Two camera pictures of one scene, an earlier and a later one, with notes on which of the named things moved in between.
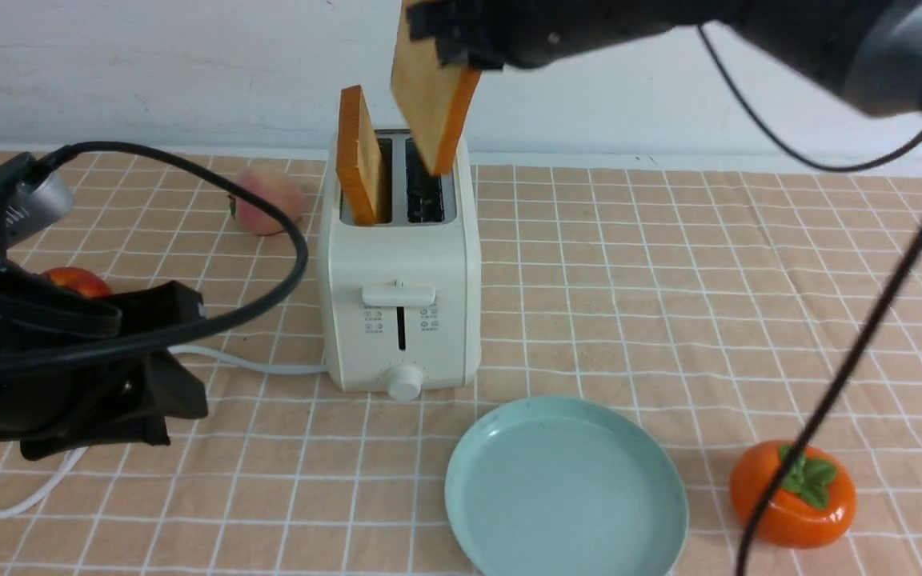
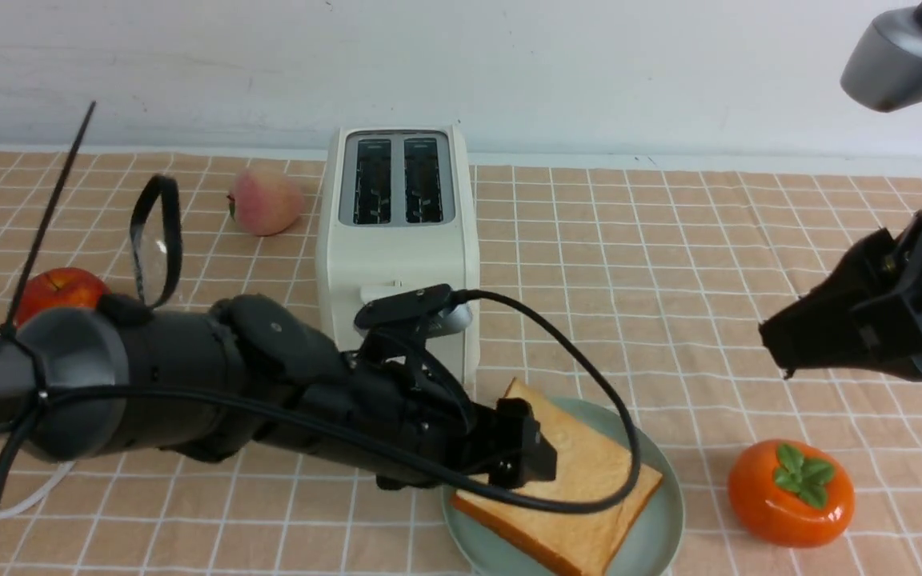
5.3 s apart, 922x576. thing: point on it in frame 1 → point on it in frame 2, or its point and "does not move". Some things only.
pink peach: (278, 187) does not move
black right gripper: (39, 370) → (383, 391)
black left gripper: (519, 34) → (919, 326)
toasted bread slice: (434, 96) → (587, 463)
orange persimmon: (817, 501) does not move
